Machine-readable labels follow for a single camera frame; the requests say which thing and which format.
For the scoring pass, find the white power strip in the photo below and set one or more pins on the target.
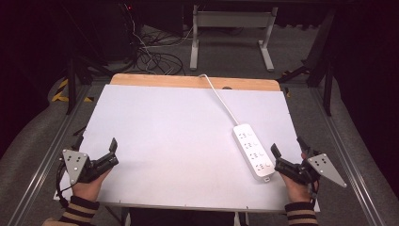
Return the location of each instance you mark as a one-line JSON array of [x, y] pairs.
[[253, 152]]

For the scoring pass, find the white board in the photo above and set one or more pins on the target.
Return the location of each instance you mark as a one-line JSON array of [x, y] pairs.
[[175, 141]]

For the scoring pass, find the person's dark clothing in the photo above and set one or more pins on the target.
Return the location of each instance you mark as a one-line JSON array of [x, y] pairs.
[[182, 218]]

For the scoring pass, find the person's right hand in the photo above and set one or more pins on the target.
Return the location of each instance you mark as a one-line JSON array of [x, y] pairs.
[[296, 192]]

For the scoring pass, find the white metal desk frame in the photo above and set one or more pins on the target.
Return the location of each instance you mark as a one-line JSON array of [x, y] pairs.
[[232, 19]]

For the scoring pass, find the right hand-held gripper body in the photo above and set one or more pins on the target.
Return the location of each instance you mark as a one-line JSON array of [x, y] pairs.
[[324, 168]]

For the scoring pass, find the dark computer case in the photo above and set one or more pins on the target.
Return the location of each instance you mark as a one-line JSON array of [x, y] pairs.
[[120, 31]]

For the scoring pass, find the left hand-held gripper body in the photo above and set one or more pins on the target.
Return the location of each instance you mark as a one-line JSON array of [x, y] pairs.
[[75, 163]]

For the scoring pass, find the metal floor rail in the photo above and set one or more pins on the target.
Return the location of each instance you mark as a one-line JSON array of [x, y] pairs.
[[40, 166], [351, 163]]

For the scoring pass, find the wooden table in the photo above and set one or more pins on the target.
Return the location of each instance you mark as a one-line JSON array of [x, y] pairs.
[[175, 81]]

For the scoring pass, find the person's left hand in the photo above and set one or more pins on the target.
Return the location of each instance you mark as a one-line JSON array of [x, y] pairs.
[[87, 190]]

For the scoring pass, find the black metal stand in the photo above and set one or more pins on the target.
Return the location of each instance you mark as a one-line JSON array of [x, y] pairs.
[[71, 84], [323, 62]]

